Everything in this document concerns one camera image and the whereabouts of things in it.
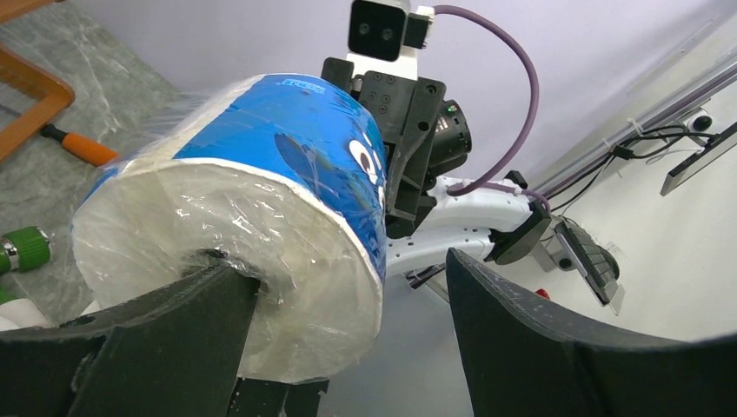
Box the white plastic pipe fitting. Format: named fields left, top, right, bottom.
left=1, top=293, right=61, bottom=332

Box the orange wooden shelf rack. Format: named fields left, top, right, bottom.
left=0, top=0, right=76, bottom=163

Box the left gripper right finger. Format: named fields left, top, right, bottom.
left=446, top=248, right=736, bottom=416

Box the black monitor edge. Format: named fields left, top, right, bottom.
left=660, top=122, right=736, bottom=196

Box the green plastic pipe fitting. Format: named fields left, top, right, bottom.
left=1, top=226, right=52, bottom=275

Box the black computer keyboard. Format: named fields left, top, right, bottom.
left=554, top=219, right=625, bottom=316

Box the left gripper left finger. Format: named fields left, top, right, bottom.
left=1, top=267, right=260, bottom=416

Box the blue paper roll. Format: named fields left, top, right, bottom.
left=70, top=73, right=388, bottom=383

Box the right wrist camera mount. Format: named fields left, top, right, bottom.
left=346, top=0, right=435, bottom=81

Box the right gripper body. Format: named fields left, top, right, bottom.
left=321, top=57, right=472, bottom=239

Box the orange handled screwdriver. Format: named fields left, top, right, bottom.
left=39, top=124, right=118, bottom=167

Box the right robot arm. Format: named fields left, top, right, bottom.
left=321, top=57, right=552, bottom=276

